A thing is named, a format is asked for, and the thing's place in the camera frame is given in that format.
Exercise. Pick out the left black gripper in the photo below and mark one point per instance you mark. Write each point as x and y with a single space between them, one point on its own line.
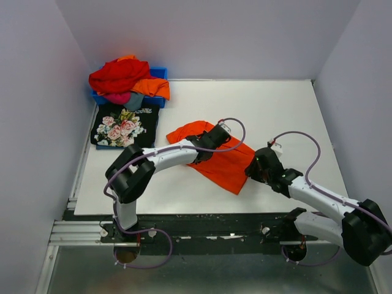
204 133

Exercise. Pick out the pink t-shirt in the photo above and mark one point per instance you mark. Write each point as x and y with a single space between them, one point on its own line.
118 98

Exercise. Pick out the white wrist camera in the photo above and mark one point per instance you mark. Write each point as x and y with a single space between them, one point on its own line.
223 125
276 147

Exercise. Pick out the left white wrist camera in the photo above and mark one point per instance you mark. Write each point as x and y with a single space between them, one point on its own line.
223 125

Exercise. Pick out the blue plastic bin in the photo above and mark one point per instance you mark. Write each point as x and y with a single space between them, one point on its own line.
157 89

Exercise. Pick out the red t-shirt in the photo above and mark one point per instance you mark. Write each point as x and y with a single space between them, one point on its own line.
119 76

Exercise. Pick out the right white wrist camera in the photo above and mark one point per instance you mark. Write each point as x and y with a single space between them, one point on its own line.
276 147

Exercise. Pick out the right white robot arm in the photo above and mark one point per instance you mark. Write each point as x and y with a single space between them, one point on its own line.
360 228

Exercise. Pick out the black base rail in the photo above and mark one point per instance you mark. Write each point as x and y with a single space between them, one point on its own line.
202 234

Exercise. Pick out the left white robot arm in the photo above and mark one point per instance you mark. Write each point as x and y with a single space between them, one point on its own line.
128 176

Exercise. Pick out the grey-teal t-shirt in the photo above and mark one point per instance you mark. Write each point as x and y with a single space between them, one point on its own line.
134 102

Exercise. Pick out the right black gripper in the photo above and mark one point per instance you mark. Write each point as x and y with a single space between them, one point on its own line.
250 170

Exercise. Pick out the orange t-shirt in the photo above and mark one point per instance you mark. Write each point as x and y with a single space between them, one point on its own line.
227 169
141 78

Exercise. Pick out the black floral folded t-shirt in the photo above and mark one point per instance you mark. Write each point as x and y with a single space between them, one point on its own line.
122 128

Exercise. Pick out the aluminium extrusion frame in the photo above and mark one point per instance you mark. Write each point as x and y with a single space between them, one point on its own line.
69 233

